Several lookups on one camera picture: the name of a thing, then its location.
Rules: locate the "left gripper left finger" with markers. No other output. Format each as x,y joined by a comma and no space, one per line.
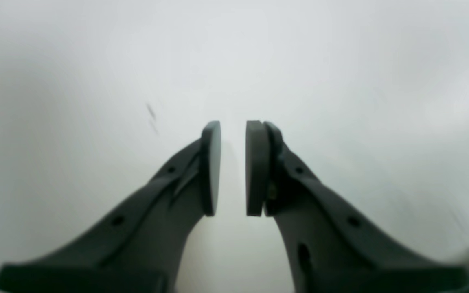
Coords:
137,247

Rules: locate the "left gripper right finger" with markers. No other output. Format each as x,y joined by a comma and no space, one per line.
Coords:
331,246

